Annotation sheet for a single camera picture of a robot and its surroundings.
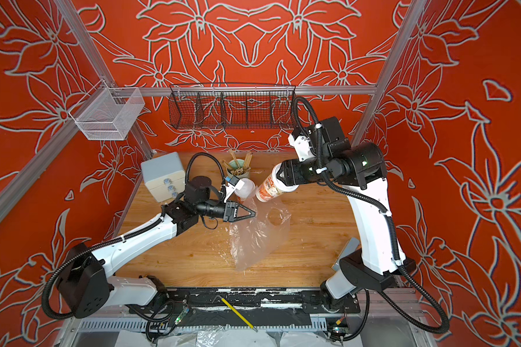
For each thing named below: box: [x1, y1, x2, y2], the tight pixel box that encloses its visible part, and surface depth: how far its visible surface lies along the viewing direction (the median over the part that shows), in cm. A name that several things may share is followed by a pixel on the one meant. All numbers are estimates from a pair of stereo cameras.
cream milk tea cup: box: [255, 162, 299, 203], surface depth 63 cm
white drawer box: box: [140, 151, 186, 203], surface depth 95 cm
